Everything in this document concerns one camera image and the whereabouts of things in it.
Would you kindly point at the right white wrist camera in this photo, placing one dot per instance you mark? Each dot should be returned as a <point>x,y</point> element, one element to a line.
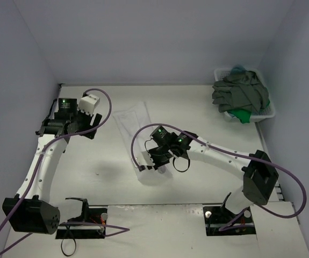
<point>144,161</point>

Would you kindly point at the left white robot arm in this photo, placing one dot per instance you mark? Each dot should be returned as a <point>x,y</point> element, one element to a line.
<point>30,211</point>

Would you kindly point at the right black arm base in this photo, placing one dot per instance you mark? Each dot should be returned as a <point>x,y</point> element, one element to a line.
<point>223,223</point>

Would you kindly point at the white t shirt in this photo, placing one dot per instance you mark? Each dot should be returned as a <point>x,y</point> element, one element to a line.
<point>129,122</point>

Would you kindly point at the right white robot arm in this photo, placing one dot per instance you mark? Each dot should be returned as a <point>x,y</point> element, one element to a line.
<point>253,169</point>

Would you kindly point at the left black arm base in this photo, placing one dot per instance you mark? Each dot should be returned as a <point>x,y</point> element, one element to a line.
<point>89,224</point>

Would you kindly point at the green t shirt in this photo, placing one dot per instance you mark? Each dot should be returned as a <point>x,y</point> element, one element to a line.
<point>245,117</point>

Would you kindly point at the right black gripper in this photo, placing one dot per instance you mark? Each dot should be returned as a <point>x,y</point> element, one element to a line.
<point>155,159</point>

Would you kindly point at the white plastic basket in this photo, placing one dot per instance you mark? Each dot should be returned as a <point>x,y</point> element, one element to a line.
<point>221,73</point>

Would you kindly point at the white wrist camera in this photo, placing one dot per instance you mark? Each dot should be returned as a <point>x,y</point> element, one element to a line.
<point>144,161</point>
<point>87,104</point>

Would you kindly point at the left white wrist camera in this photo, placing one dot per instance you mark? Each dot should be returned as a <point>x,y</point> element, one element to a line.
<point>87,104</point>

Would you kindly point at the grey t shirt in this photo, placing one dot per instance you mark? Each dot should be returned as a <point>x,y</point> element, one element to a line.
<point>240,91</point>

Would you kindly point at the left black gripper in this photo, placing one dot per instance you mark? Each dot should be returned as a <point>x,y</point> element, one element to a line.
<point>90,127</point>

